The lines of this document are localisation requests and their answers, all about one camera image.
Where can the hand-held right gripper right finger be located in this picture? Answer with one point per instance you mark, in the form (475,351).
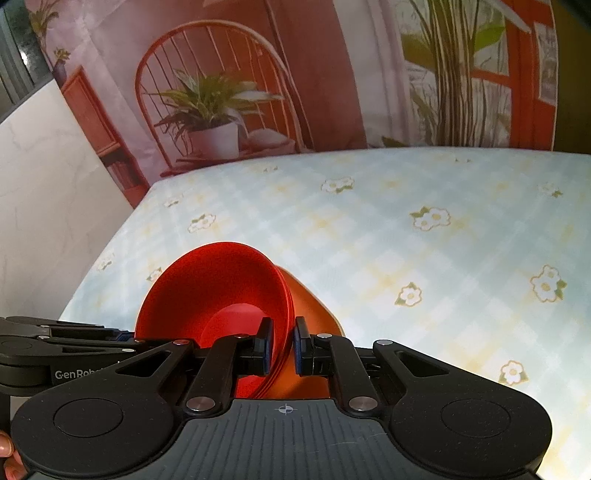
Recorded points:
(298,346)

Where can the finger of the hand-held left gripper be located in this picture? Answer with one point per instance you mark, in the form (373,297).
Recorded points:
(83,331)
(101,349)

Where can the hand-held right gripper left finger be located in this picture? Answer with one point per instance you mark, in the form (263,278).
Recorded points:
(265,346)

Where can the orange bowl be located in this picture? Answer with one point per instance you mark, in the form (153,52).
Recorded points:
(310,316)

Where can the red bowl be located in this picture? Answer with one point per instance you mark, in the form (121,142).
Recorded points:
(290,304)
(217,281)

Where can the person's left hand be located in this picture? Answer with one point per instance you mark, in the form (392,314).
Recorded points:
(5,446)

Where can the floral checked tablecloth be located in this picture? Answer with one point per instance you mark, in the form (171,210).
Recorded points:
(392,258)

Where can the printed backdrop cloth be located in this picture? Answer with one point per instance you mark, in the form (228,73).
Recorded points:
(323,92)

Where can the dark ribbed panel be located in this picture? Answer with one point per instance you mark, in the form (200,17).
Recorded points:
(18,55)

